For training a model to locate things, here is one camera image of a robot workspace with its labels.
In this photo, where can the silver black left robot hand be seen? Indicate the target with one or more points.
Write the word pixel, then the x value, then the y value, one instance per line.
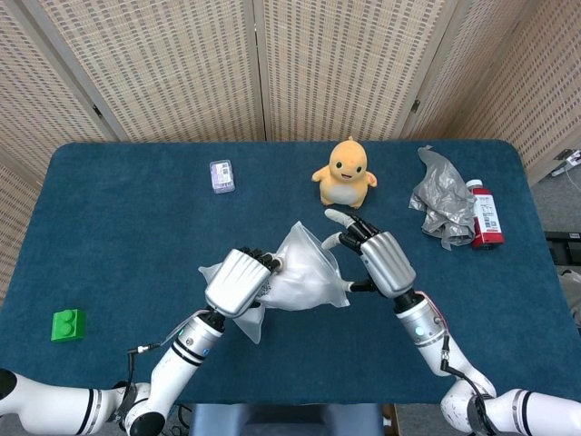
pixel 233 284

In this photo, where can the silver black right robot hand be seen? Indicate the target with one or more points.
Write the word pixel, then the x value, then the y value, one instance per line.
pixel 388 263

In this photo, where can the frosted translucent plastic bag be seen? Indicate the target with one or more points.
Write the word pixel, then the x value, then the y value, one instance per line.
pixel 304 286

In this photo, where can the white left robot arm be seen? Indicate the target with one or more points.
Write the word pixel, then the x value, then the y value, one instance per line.
pixel 181 359

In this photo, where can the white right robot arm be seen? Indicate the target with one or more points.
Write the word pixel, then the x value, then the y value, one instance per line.
pixel 426 336

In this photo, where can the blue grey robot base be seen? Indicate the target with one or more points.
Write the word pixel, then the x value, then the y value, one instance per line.
pixel 281 422

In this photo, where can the crumpled grey plastic bag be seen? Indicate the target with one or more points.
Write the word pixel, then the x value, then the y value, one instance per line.
pixel 440 195

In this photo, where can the grey bag on floor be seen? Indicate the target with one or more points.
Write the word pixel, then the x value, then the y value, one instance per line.
pixel 573 290

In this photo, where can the orange plush dinosaur toy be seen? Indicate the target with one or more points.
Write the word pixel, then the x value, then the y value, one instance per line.
pixel 342 181

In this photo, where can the small purple clear case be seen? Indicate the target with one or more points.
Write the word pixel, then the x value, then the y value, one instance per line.
pixel 222 176

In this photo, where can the red juice bottle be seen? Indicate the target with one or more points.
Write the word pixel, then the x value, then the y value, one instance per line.
pixel 489 218

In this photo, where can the blue felt tablecloth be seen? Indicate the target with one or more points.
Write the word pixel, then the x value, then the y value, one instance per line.
pixel 136 227

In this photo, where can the green toy building brick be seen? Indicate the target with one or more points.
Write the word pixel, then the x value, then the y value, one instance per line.
pixel 68 326

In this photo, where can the black equipment case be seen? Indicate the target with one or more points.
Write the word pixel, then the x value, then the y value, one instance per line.
pixel 565 247

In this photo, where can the white power strip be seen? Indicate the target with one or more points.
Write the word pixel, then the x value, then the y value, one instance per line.
pixel 573 158

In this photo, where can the woven beige folding screen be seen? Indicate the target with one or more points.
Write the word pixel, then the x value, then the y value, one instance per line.
pixel 181 68

